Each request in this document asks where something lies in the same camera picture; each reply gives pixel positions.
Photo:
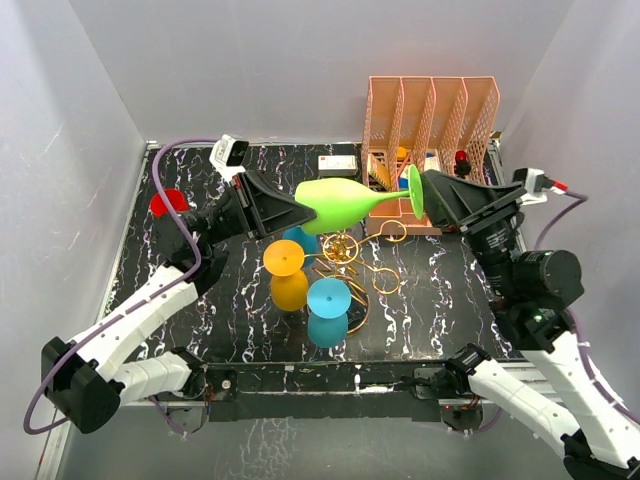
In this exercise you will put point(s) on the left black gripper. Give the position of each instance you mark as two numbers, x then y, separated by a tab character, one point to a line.
265	208

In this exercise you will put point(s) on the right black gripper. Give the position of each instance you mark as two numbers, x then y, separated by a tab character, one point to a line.
466	206

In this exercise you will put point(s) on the green wine glass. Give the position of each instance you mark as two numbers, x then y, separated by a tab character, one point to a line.
340	203

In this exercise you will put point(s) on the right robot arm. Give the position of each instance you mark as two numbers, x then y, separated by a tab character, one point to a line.
586	424

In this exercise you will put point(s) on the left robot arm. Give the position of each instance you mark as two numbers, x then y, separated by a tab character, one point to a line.
89	377

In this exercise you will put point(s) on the yellow wine glass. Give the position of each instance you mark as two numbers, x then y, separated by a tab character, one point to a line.
284	260

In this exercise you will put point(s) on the blue wine glass rear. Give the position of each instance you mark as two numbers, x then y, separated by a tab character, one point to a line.
307	242

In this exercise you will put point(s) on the blue wine glass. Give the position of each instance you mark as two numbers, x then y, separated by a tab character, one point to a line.
307	242
328	300

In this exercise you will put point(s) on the blue wine glass front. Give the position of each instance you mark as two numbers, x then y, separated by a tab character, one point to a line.
328	300

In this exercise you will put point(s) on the red button black device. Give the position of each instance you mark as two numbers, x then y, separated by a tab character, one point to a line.
462	168

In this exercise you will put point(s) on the white small box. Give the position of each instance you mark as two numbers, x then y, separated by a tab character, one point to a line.
337	166

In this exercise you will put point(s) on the pink desk file organizer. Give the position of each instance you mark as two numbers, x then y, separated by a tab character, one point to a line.
423	121

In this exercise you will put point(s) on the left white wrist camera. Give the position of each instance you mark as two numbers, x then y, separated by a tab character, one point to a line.
227	157

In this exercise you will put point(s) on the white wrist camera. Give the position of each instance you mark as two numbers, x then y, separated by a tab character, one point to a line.
537	185
227	157

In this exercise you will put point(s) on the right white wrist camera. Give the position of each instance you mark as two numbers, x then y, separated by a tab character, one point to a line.
537	185

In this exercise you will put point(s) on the gold wire glass rack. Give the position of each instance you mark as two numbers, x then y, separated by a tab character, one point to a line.
340	256

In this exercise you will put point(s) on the black base frame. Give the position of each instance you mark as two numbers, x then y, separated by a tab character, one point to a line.
423	391

